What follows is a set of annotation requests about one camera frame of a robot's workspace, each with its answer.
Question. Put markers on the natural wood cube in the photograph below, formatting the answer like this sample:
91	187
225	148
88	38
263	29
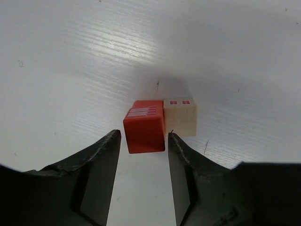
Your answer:
180	116

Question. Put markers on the red cube block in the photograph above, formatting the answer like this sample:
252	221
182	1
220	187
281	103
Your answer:
147	103
145	130

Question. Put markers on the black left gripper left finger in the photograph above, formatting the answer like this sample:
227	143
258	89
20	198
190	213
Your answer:
75	191

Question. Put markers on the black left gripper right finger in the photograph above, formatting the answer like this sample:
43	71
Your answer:
251	194

